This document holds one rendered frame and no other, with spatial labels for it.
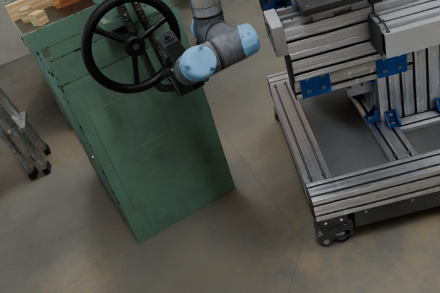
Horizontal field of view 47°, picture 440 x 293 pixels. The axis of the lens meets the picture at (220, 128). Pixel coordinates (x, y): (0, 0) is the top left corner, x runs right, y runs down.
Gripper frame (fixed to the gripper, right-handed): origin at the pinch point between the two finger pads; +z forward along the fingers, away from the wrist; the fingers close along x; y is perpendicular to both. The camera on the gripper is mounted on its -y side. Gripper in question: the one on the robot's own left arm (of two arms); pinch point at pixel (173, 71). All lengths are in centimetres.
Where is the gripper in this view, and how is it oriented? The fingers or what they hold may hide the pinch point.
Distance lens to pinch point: 146.4
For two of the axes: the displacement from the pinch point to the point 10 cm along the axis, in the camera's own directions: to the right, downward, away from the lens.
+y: 4.4, 8.9, 1.0
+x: 8.7, -4.5, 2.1
